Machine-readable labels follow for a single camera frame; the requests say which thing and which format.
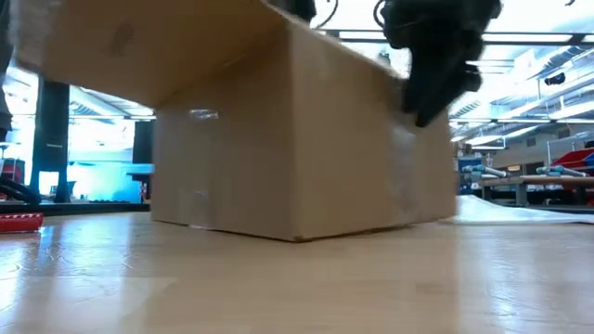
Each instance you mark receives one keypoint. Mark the wooden background table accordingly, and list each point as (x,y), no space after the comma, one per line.
(533,181)

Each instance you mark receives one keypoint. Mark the blue bin with white label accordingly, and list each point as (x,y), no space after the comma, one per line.
(471,163)

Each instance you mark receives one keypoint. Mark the black wall screen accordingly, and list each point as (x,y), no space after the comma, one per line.
(144,141)

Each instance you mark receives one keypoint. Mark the red storage bins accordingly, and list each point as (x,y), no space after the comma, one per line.
(575,158)

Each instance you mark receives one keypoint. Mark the red crate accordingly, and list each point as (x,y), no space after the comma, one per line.
(13,170)

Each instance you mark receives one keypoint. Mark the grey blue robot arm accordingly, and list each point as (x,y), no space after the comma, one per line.
(492,171)
(561,170)

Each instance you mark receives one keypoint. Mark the red box cutter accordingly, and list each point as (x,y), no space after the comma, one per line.
(21,222)

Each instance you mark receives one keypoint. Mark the black ceiling device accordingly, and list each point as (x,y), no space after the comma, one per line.
(554,79)

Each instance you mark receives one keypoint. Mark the brown cardboard box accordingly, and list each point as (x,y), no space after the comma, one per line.
(301,139)

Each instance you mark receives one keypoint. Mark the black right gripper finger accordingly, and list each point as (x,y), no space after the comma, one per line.
(431,88)
(471,76)

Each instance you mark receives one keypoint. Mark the tall black column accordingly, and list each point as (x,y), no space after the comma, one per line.
(51,139)

